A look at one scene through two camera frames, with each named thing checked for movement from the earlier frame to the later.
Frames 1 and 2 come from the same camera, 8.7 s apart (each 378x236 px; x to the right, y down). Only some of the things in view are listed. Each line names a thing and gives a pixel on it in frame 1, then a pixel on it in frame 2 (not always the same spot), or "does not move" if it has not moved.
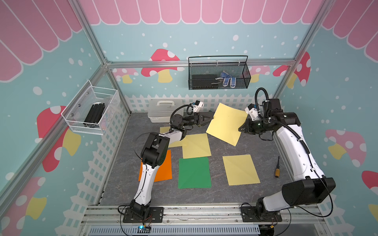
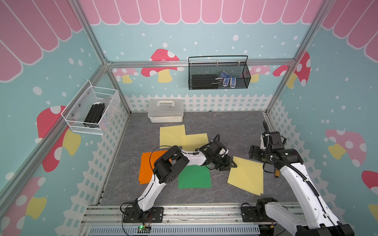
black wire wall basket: [220, 75] does not move
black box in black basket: [204, 81] does not move
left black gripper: [198, 119] -> [226, 163]
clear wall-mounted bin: [87, 112] does not move
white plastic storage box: [160, 110] does not move
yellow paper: [226, 122] -> [248, 175]
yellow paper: [240, 169] -> [259, 191]
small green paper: [194, 173] does not move
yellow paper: [196, 145] does not move
